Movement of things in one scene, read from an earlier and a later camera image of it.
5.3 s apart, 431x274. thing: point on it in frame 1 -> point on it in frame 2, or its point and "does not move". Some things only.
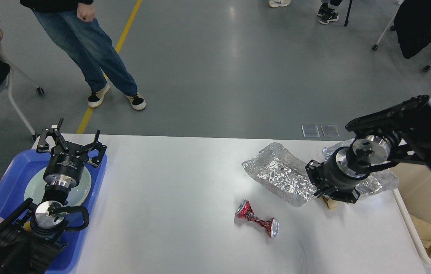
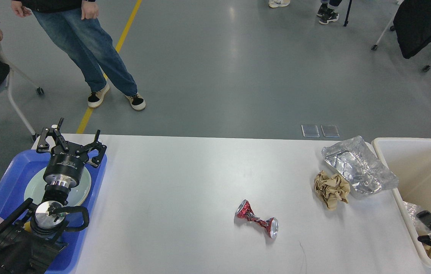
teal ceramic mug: x=27 y=226 does not move
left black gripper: x=65 y=167 does not move
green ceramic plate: x=77 y=196 does not move
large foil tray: x=282 y=172 -> x=421 y=228
